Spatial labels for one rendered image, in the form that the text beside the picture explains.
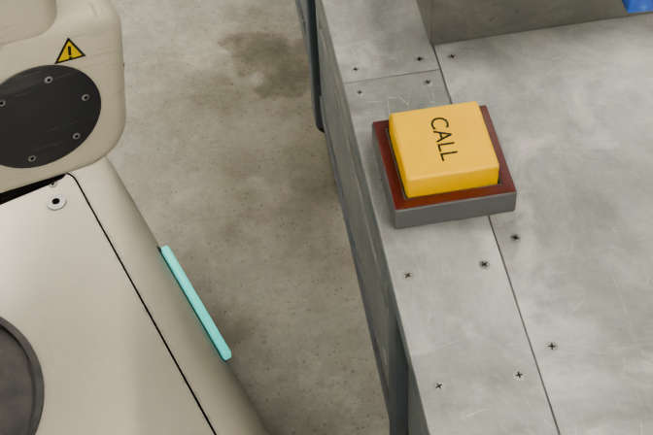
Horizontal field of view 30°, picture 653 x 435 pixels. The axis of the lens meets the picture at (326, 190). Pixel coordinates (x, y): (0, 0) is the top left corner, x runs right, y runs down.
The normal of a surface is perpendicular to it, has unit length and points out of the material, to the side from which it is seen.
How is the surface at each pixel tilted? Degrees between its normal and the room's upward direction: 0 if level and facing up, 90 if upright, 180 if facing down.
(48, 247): 0
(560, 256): 0
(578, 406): 0
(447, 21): 90
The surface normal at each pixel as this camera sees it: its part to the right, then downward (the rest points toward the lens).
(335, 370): -0.04, -0.65
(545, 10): 0.16, 0.75
